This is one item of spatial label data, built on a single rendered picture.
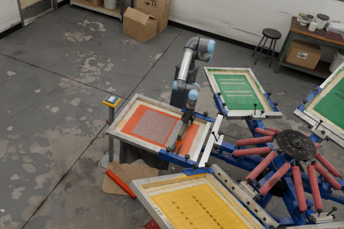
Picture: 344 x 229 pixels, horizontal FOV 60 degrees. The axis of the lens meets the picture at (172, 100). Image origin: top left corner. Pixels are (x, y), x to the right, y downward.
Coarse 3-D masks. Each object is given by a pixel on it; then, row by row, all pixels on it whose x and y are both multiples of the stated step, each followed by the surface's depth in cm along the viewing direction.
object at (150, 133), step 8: (128, 120) 266; (136, 120) 267; (128, 128) 258; (136, 128) 259; (144, 128) 261; (152, 128) 262; (160, 128) 263; (136, 136) 252; (144, 136) 253; (152, 136) 255; (160, 136) 256; (168, 136) 257; (160, 144) 249; (176, 144) 252; (184, 144) 253; (184, 152) 246
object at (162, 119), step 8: (136, 112) 274; (144, 112) 276; (152, 112) 277; (160, 112) 279; (144, 120) 268; (152, 120) 270; (160, 120) 271; (168, 120) 273; (176, 120) 274; (168, 128) 265; (192, 128) 269; (184, 136) 260; (192, 136) 261
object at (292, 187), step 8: (256, 136) 265; (256, 144) 267; (264, 144) 262; (272, 144) 259; (240, 160) 241; (248, 160) 245; (256, 160) 243; (296, 160) 250; (304, 176) 236; (320, 176) 239; (264, 184) 225; (288, 184) 229; (320, 184) 233; (328, 184) 231; (288, 192) 227; (320, 192) 231; (328, 192) 233; (296, 200) 215; (288, 208) 219; (296, 208) 214
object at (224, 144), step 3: (222, 141) 250; (222, 144) 248; (225, 144) 248; (228, 144) 249; (231, 144) 249; (222, 147) 247; (225, 147) 246; (228, 147) 246; (231, 147) 246; (225, 150) 248; (228, 150) 247; (231, 150) 245
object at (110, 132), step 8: (136, 96) 287; (144, 96) 288; (128, 104) 276; (160, 104) 283; (176, 112) 282; (120, 120) 262; (200, 120) 277; (112, 128) 251; (208, 128) 267; (112, 136) 248; (120, 136) 245; (136, 144) 242; (144, 144) 242; (200, 144) 251; (152, 152) 241; (192, 160) 237
